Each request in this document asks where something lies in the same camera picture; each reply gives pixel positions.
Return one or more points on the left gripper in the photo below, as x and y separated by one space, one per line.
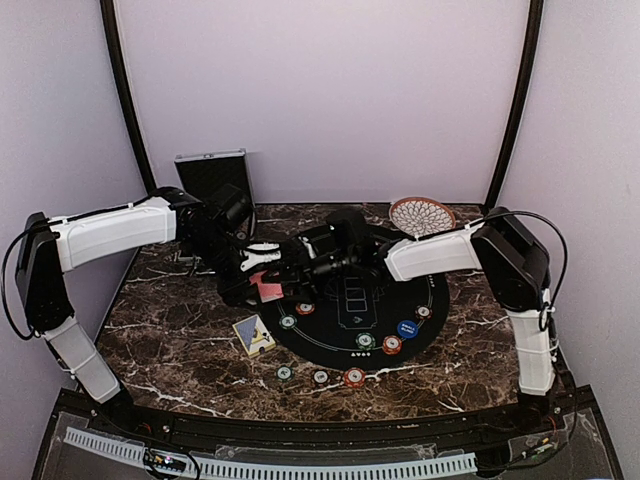
233 291

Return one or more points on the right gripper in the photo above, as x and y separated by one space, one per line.
312 274

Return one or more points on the red card deck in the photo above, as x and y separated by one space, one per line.
268 292

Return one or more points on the green chips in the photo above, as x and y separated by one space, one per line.
288 322
365 341

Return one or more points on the red chips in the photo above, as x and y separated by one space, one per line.
392 345
305 308

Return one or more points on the green poker chip stack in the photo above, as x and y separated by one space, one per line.
284 373

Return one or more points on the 100 chips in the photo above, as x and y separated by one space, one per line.
423 312

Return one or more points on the blue small blind button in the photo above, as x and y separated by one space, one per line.
407 329

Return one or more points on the black-red 100 chip stack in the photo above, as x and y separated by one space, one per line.
320 377

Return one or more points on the red-gold 5 chip stack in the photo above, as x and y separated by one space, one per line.
354 377

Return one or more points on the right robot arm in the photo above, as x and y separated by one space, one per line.
514 261

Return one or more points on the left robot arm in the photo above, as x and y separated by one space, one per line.
50 247

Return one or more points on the yellow card box on table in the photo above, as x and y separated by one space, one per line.
254 336

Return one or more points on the patterned ceramic plate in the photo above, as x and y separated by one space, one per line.
420 216

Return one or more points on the black round poker mat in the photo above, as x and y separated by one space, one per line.
347 307

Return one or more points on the aluminium poker chip case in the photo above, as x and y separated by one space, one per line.
203 174

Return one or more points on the white slotted cable duct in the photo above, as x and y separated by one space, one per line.
193 466

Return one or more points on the right black frame post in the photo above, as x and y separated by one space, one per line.
516 112

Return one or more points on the black frame post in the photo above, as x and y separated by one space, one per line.
124 93
516 112

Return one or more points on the left black frame post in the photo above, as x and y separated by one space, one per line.
124 93

